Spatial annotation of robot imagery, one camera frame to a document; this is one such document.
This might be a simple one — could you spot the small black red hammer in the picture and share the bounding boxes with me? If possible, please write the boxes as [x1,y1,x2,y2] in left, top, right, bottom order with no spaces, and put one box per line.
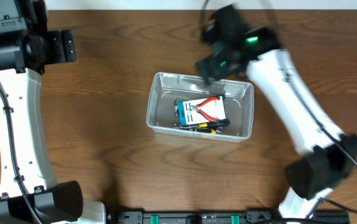
[174,95,225,116]

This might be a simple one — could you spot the white blue screwdriver bit box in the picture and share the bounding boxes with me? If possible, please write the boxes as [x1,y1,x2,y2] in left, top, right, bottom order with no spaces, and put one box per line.
[179,98,226,125]

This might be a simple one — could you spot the red handled pliers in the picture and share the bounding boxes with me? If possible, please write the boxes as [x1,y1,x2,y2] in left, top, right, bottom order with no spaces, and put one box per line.
[189,96,221,123]

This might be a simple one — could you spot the slim black yellow screwdriver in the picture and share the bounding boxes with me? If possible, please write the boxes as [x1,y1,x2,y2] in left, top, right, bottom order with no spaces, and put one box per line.
[176,119,231,129]

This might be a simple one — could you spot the silver double ring wrench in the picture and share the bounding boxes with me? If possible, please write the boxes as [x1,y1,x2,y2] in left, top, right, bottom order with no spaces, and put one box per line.
[173,123,224,134]

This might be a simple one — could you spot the stubby yellow black screwdriver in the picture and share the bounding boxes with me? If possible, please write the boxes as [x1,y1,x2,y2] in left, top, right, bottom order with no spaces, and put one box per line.
[192,128,217,134]

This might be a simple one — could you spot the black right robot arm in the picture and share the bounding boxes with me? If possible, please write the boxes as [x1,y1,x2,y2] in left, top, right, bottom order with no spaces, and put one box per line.
[196,5,357,219]

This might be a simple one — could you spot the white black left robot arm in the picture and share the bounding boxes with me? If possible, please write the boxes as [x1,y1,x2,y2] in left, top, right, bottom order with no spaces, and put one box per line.
[0,0,110,224]

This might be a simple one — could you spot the clear plastic container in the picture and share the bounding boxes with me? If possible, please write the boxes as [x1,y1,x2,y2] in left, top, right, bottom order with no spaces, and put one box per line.
[146,72,254,142]

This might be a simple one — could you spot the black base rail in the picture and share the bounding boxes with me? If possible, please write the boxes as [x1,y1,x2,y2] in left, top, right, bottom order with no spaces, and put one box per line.
[106,210,350,224]

